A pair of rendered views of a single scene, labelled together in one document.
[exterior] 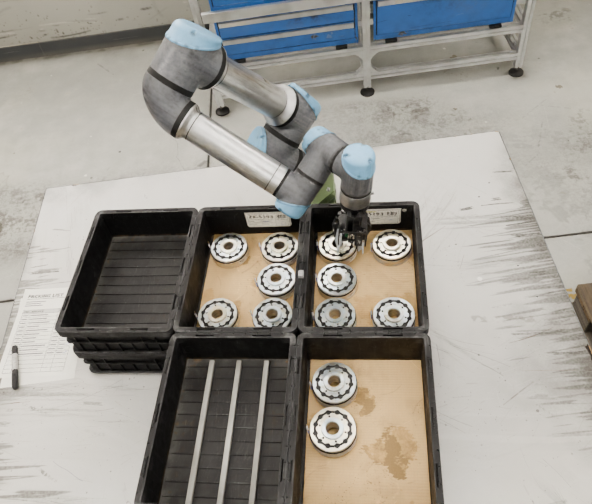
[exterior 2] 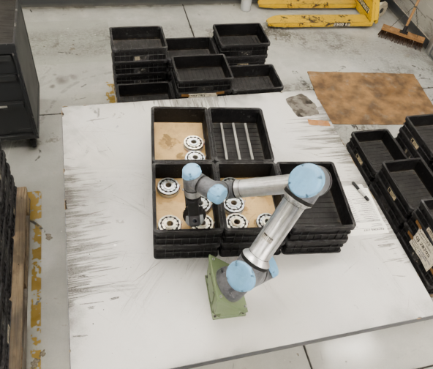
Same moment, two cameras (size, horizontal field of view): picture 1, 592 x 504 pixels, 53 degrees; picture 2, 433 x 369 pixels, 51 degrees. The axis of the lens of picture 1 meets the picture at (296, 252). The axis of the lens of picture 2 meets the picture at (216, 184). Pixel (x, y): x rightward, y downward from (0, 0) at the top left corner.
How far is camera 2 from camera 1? 2.22 m
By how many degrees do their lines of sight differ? 77
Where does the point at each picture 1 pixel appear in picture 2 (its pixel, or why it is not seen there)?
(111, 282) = (328, 209)
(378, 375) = not seen: hidden behind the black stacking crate
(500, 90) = not seen: outside the picture
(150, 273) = (309, 214)
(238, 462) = (230, 138)
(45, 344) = (353, 203)
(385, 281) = (172, 209)
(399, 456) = (165, 140)
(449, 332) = (137, 214)
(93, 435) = not seen: hidden behind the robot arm
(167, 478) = (257, 132)
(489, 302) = (112, 230)
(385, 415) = (171, 152)
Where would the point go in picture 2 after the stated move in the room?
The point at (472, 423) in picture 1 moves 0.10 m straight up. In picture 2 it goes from (131, 175) to (130, 162)
